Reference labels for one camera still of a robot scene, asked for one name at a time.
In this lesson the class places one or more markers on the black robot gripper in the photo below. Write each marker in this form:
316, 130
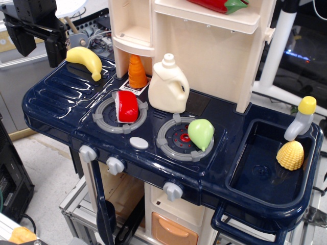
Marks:
26, 19

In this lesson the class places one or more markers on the cream toy detergent bottle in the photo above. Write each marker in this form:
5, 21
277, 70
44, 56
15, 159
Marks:
169, 88

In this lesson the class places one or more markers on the navy toy sink basin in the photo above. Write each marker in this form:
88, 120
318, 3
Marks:
256, 174

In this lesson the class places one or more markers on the yellow toy banana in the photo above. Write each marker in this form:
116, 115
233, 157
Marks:
86, 57

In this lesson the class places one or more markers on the grey left stove burner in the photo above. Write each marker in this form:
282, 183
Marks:
105, 117

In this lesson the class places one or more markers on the grey stove burner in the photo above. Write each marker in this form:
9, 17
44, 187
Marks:
173, 140
105, 117

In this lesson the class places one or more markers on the orange toy carrot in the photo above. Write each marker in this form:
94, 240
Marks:
136, 73

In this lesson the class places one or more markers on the red toy cheese wedge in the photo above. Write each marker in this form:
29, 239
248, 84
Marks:
126, 107

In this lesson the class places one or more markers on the grey left stove knob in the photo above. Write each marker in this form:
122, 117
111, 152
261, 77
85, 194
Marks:
87, 153

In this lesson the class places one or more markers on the grey stove knob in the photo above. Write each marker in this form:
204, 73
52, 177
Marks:
173, 191
87, 153
115, 166

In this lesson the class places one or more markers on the grey oval button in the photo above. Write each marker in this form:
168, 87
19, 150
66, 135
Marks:
139, 143

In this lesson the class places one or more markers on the grey middle stove knob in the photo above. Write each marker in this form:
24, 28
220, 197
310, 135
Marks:
115, 166

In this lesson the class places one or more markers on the black computer tower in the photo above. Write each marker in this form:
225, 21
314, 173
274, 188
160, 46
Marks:
16, 186

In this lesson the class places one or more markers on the grey right stove burner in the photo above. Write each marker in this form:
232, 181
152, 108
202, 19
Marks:
173, 140

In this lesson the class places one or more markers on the cream toy kitchen shelf unit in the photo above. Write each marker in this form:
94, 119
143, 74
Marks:
218, 53

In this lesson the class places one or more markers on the green toy pear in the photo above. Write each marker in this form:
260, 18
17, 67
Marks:
200, 132

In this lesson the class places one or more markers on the navy toy ladle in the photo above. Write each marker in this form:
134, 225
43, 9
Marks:
103, 220

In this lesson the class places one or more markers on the yellow toy bread piece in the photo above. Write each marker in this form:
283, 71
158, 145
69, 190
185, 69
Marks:
21, 235

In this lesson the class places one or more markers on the red toy chili pepper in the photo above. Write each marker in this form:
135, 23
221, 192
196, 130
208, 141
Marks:
222, 6

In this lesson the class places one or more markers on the grey right stove knob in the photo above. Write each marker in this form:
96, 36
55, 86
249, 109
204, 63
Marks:
173, 191

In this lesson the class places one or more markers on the orange toy oven drawer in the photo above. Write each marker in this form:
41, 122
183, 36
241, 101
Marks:
169, 232

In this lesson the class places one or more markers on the navy toy kitchen countertop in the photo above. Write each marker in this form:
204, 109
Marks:
61, 106

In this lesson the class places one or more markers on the grey toy faucet yellow cap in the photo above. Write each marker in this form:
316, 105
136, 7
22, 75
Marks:
303, 119

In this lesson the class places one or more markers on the yellow toy corn half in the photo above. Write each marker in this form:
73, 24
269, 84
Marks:
291, 155

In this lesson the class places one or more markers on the white pvc pipe frame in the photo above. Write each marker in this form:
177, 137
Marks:
293, 65

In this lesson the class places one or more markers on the navy towel bar handle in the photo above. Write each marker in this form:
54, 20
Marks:
246, 227

